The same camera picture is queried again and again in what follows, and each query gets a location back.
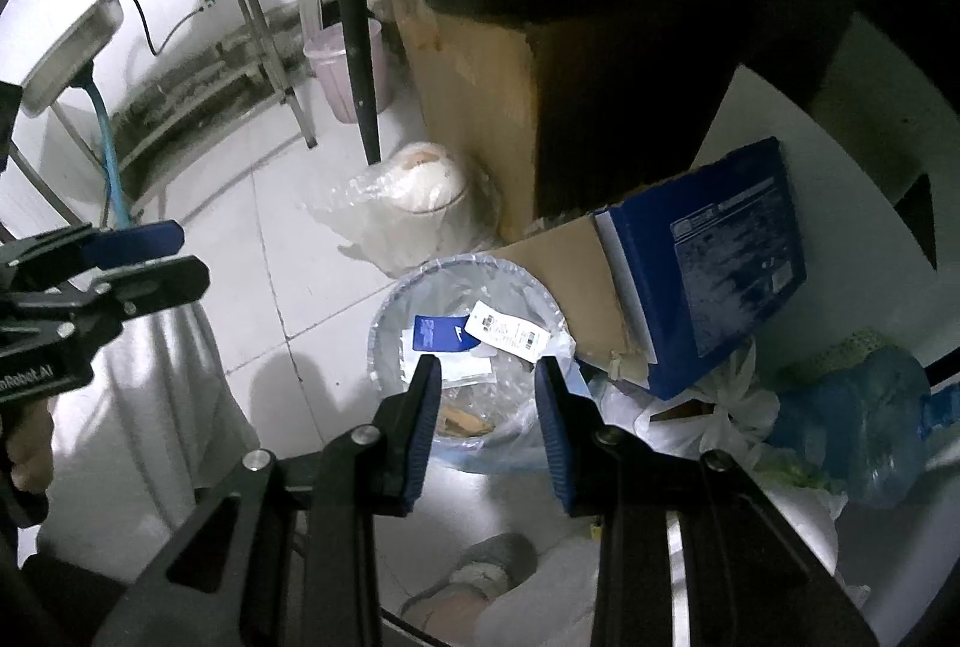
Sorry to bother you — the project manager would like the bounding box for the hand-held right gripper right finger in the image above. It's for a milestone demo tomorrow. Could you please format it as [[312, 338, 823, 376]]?
[[531, 354, 878, 647]]

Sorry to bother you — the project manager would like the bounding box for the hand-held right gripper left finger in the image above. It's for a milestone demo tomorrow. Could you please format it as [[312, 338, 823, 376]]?
[[90, 353, 443, 647]]

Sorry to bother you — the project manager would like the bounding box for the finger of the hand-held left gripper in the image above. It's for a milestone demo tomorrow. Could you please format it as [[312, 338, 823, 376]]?
[[15, 255, 211, 337], [0, 219, 186, 292]]

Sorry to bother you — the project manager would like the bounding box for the trash bin with clear liner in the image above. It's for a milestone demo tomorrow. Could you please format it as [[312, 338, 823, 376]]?
[[366, 253, 578, 476]]

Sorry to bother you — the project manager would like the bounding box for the person's left forearm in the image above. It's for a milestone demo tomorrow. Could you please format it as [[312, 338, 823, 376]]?
[[0, 489, 132, 647]]

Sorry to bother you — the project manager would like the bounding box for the person's left hand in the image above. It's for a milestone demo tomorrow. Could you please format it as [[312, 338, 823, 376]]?
[[0, 403, 57, 494]]

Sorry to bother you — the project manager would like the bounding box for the blue tag card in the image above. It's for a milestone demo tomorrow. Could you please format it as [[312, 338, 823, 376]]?
[[412, 315, 481, 356]]

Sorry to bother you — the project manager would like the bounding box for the white barcode tag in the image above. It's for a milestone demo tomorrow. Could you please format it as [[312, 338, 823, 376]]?
[[465, 300, 552, 359]]

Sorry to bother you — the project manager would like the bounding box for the grey shoe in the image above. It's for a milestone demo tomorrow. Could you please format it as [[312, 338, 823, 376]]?
[[401, 533, 539, 622]]

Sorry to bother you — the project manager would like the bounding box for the flat cardboard piece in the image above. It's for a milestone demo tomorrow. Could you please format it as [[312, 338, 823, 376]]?
[[480, 216, 653, 386]]

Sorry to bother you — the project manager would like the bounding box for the white plastic bag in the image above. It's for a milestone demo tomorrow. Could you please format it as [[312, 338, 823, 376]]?
[[600, 343, 781, 461]]

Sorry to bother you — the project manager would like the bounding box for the stainless steel sink stand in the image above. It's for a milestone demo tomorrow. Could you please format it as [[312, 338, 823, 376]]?
[[15, 0, 320, 228]]

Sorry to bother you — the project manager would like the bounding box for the blue printed box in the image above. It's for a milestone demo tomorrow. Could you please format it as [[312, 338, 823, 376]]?
[[592, 137, 809, 402]]

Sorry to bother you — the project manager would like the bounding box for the clear bag with white object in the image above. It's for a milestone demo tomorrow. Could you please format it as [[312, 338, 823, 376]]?
[[304, 141, 500, 277]]

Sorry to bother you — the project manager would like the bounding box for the pink waste basket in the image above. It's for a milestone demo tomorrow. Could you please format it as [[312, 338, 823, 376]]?
[[303, 17, 391, 124]]

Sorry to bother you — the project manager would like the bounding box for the black table leg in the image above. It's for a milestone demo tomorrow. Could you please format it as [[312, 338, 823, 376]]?
[[332, 0, 383, 167]]

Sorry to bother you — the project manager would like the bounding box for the blue water jug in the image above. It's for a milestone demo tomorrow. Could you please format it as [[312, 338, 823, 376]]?
[[765, 347, 960, 509]]

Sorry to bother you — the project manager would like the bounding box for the brown cardboard box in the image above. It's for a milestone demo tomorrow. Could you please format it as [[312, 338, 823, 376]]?
[[386, 0, 736, 243]]

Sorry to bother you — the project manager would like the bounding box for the blue drain hose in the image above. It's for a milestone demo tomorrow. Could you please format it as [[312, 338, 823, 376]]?
[[75, 70, 132, 228]]

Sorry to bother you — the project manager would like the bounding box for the black water hose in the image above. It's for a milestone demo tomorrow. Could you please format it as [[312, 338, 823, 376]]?
[[124, 0, 215, 56]]

